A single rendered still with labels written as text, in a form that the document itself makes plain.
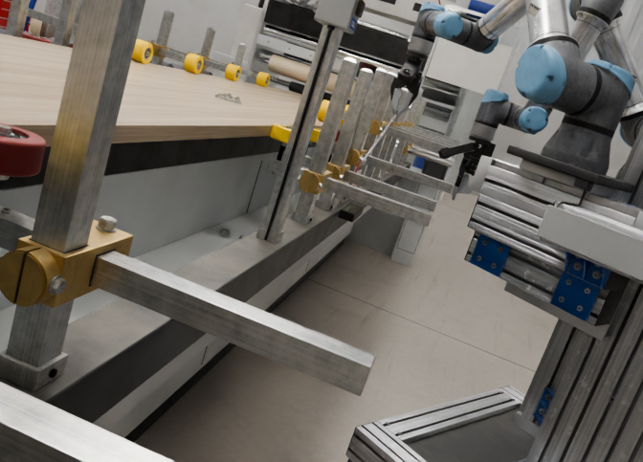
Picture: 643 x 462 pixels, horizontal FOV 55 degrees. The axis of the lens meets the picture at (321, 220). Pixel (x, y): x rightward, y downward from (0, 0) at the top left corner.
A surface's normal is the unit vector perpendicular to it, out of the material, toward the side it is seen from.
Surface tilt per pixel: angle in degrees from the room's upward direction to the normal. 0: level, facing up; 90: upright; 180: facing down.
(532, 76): 96
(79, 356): 0
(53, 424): 0
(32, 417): 0
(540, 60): 97
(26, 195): 90
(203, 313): 90
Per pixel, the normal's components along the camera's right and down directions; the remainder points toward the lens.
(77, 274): 0.92, 0.34
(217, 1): -0.28, 0.13
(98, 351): 0.30, -0.93
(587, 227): -0.70, -0.06
